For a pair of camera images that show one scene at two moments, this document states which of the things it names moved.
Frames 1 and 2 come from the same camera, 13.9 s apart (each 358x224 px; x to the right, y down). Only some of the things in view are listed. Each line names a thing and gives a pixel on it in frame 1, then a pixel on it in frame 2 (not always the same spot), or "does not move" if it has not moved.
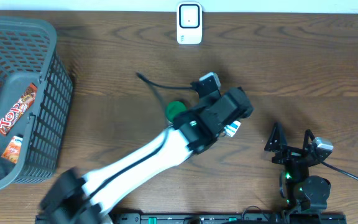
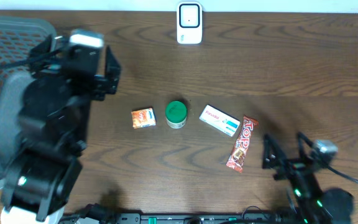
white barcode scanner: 189,23 does not move
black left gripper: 206,111 -> 104,80
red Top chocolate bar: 15,112 -> 242,142
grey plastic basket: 15,51 does not move
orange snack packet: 12,152 -> 143,117
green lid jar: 173,108 does not move
